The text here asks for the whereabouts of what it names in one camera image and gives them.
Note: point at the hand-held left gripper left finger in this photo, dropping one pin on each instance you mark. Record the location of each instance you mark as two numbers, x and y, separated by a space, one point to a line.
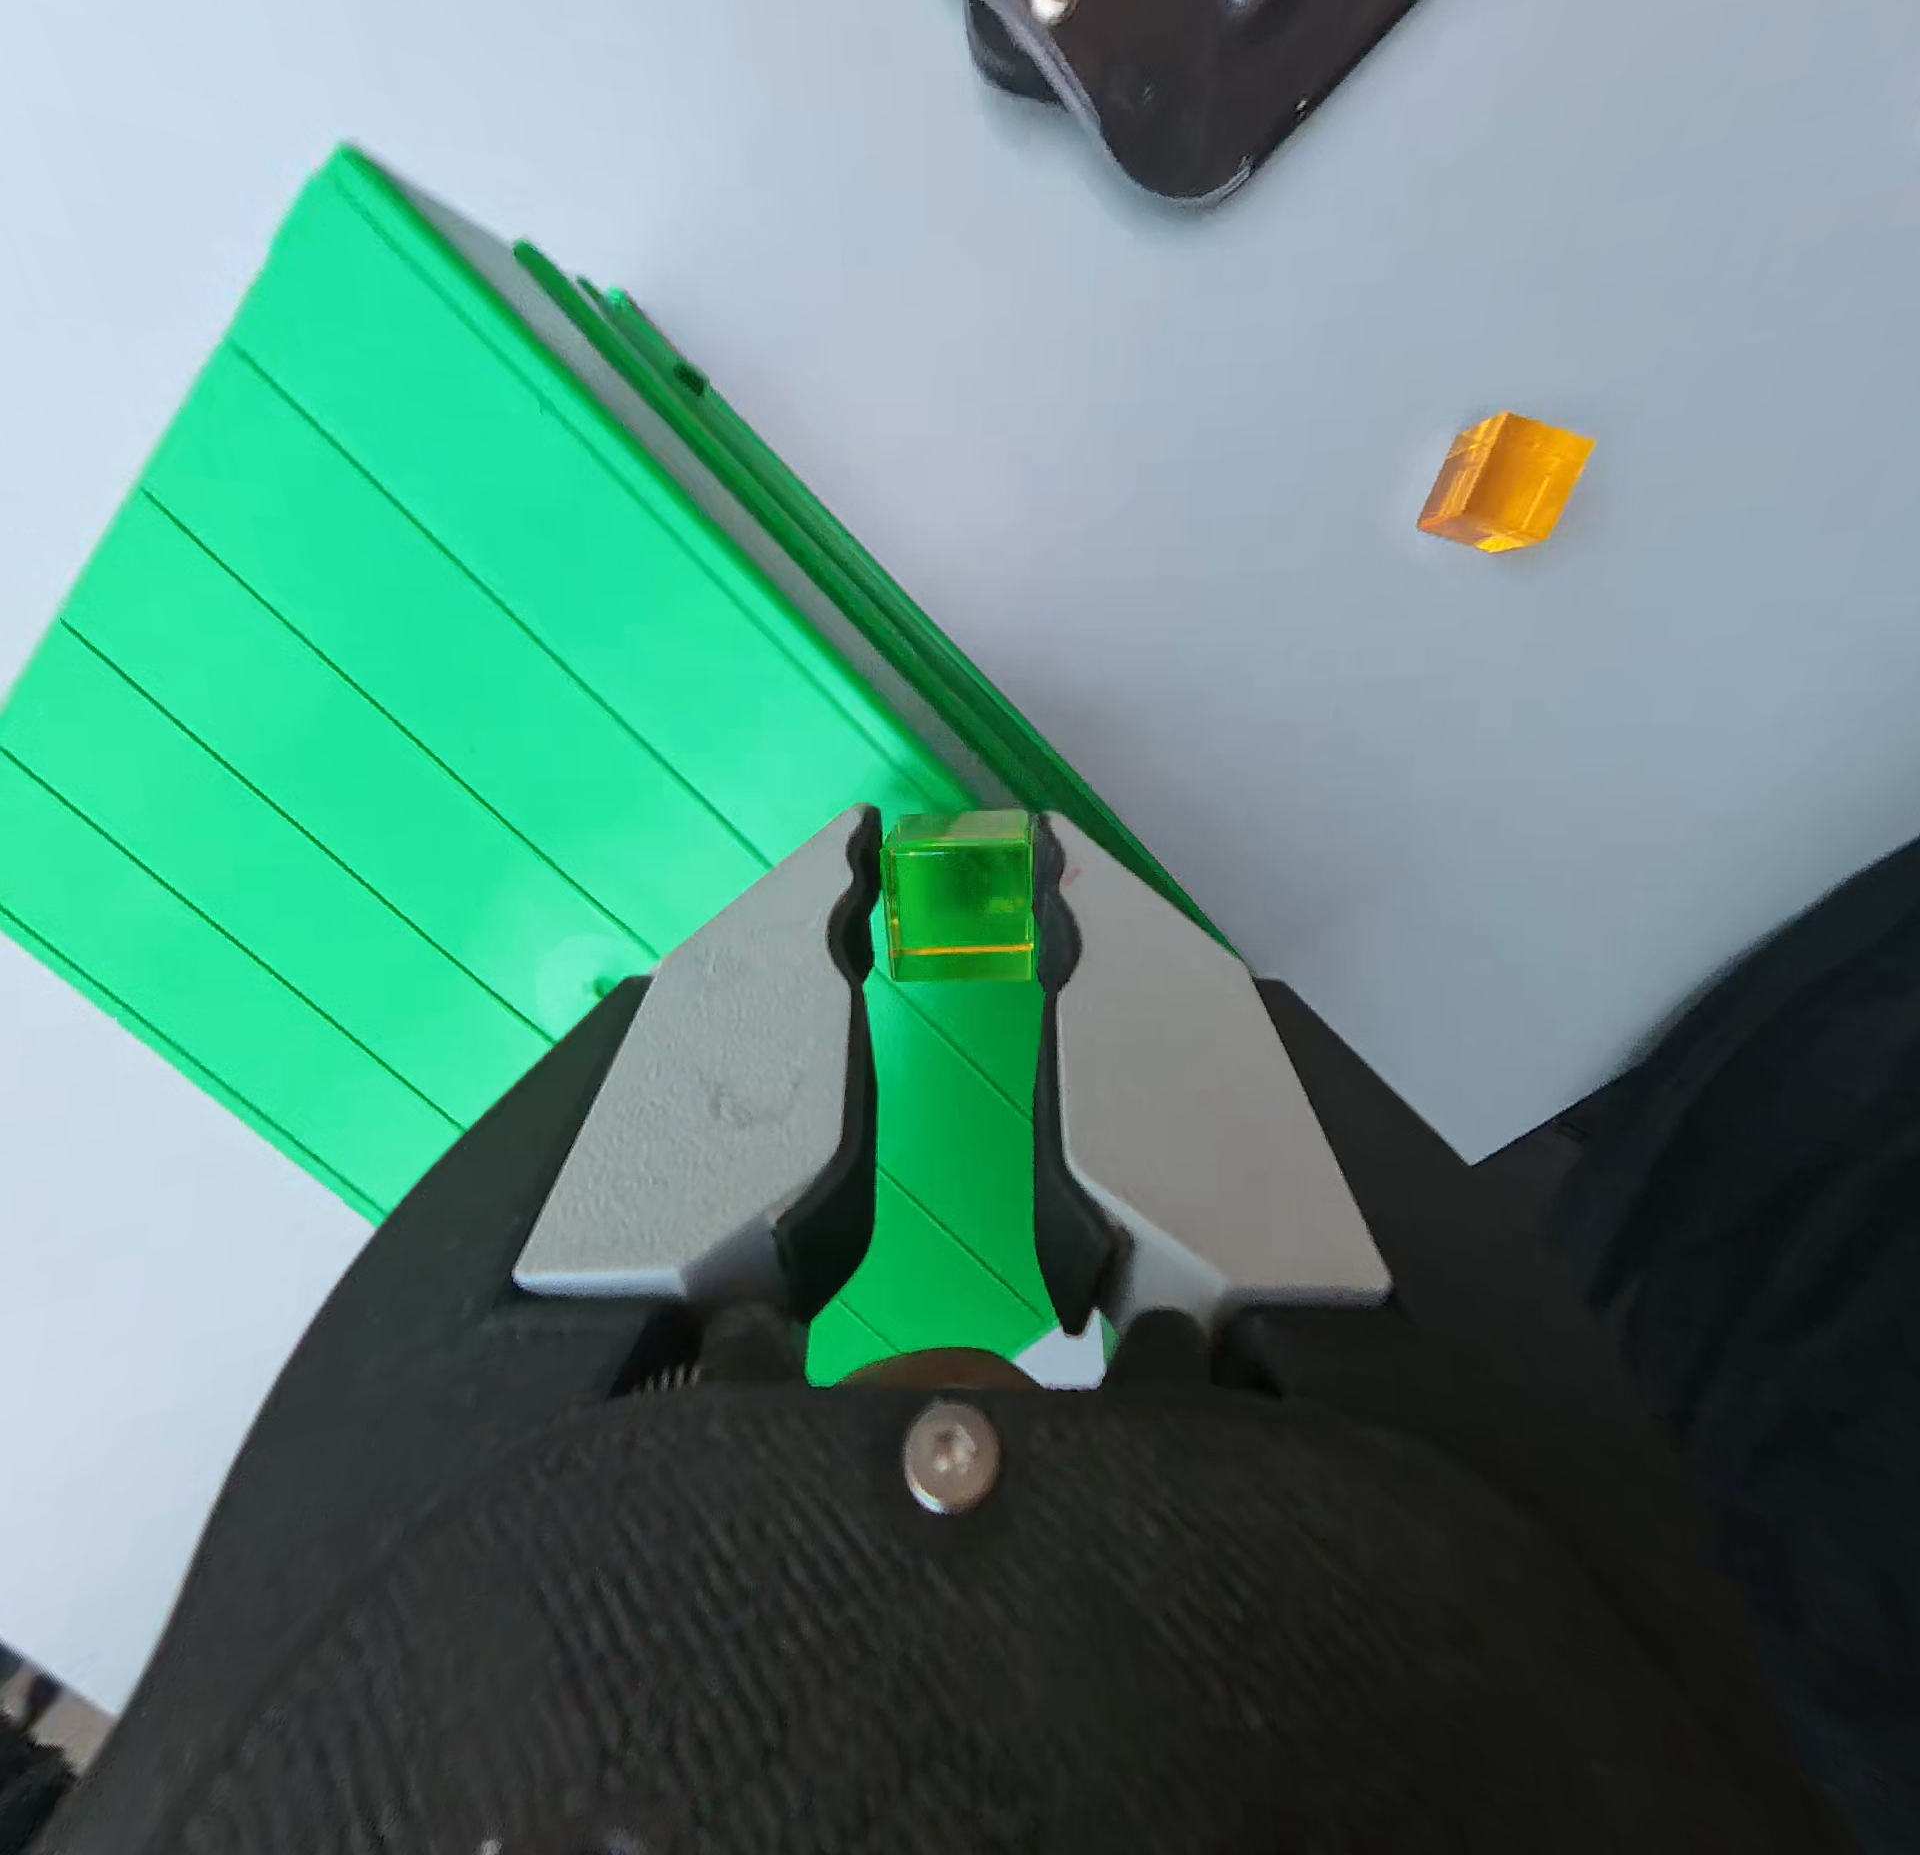
675 1104

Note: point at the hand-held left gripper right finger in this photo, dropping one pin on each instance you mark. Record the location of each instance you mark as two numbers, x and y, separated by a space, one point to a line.
1199 1120

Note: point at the yellow-green transparent cube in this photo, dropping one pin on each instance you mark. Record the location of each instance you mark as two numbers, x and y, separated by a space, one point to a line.
959 901

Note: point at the amber yellow transparent cube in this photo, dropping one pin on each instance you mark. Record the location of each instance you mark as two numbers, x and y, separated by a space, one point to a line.
1500 486

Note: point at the white desk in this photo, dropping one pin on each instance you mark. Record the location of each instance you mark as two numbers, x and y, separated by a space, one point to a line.
1199 460

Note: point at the green plastic case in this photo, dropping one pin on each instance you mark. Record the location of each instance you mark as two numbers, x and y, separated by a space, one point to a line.
376 685

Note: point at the person's dark clothing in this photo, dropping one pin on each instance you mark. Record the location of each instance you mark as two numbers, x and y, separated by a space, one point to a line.
1800 1210

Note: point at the black plastic device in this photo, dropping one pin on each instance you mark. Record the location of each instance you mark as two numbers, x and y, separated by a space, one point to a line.
1199 57

